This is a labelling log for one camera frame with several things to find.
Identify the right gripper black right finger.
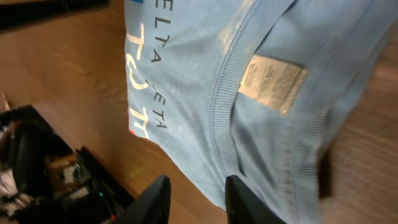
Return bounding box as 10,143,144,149
225,175,285,224

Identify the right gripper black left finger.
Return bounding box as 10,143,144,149
112,175,171,224

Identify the light blue printed t-shirt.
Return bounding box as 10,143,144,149
124,0,397,223

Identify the cluttered equipment below table edge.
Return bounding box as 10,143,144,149
1,106,134,223

